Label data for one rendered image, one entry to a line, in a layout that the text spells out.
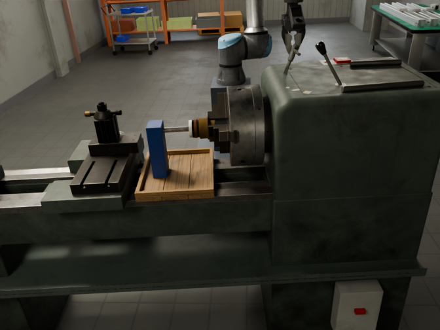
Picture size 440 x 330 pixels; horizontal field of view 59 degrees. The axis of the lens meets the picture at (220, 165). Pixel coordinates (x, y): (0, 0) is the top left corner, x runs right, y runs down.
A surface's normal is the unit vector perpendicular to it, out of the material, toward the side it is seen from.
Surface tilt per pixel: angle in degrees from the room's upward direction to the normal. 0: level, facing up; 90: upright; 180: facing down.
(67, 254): 0
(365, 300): 90
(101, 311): 0
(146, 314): 0
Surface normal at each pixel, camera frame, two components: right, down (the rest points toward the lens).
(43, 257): -0.05, -0.87
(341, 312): 0.03, 0.48
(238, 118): 0.00, -0.08
